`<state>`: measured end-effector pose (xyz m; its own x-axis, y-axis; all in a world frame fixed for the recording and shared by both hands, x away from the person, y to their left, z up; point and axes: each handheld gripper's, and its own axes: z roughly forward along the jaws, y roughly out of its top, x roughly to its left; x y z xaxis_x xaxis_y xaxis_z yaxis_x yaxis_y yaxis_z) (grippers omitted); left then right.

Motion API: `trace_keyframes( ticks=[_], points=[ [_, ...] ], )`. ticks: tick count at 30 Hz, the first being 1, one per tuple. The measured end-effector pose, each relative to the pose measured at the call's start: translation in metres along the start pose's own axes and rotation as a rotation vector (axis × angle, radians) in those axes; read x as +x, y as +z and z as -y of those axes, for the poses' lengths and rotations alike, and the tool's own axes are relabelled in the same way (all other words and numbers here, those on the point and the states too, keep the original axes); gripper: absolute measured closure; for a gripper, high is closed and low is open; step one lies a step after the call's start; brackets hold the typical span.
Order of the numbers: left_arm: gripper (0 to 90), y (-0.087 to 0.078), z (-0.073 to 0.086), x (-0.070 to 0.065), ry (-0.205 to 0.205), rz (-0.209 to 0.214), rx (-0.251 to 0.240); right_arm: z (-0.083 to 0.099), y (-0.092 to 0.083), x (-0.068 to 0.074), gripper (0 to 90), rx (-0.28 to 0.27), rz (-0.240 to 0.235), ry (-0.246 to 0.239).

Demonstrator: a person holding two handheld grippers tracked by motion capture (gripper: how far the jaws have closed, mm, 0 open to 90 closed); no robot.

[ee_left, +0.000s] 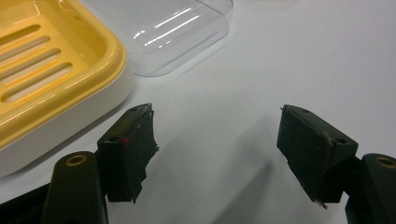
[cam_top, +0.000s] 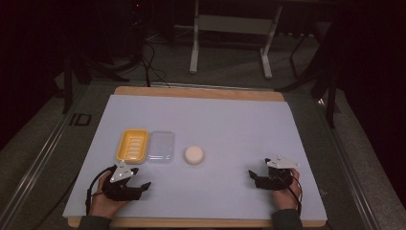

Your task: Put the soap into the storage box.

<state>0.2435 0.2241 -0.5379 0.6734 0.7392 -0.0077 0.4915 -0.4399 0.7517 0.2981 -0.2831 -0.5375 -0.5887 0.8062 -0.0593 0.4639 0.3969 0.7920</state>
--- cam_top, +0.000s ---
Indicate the white metal desk frame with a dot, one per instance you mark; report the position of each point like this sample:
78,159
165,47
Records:
236,24

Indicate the white table mat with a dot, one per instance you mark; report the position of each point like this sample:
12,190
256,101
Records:
230,127

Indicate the yellow soap dish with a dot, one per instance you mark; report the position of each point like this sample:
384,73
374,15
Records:
132,145

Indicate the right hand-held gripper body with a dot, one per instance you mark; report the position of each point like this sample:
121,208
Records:
276,180

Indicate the metal floor rail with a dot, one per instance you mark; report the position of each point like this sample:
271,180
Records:
35,166
351,172

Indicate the person's right hand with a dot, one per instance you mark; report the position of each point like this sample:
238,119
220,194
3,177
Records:
285,199

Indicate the person's left hand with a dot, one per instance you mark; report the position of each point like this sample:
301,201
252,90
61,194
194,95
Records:
102,204

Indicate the wooden table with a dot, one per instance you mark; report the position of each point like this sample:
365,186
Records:
198,92

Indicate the black stand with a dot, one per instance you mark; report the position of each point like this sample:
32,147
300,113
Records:
67,83
330,96

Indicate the round white soap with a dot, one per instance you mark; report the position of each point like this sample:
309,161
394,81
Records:
194,155

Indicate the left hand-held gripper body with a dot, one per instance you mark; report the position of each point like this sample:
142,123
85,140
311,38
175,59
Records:
123,191

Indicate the clear plastic tray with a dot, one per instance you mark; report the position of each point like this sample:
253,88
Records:
161,146

